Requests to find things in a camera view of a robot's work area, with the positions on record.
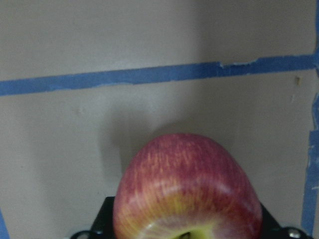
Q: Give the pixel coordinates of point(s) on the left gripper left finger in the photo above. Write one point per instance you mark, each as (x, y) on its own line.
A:
(102, 227)

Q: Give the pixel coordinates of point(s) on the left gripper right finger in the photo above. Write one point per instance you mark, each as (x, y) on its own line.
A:
(271, 229)

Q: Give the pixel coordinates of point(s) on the red yellow apple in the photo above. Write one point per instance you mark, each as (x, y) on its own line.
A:
(185, 186)

